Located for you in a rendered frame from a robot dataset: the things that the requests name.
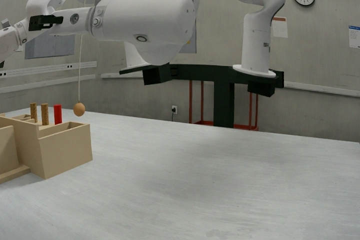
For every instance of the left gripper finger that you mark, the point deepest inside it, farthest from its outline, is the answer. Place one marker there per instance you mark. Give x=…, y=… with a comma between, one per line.
x=36, y=23

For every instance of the brown wooden cylinder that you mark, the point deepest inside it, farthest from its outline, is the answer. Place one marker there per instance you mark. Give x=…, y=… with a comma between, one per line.
x=33, y=111
x=44, y=114

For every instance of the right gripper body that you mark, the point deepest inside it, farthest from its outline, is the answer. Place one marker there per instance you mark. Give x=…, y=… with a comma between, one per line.
x=9, y=42

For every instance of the red cylinder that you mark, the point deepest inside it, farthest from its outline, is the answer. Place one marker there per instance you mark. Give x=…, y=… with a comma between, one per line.
x=57, y=114

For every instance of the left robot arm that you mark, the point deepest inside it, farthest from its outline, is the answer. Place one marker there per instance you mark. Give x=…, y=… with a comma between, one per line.
x=159, y=28

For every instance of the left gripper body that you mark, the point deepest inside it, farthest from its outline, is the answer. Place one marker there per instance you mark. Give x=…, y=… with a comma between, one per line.
x=76, y=21

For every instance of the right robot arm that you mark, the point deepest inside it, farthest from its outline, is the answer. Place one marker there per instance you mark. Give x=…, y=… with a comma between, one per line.
x=39, y=7

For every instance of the tan wooden ball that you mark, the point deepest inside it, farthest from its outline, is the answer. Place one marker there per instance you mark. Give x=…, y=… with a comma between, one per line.
x=79, y=109

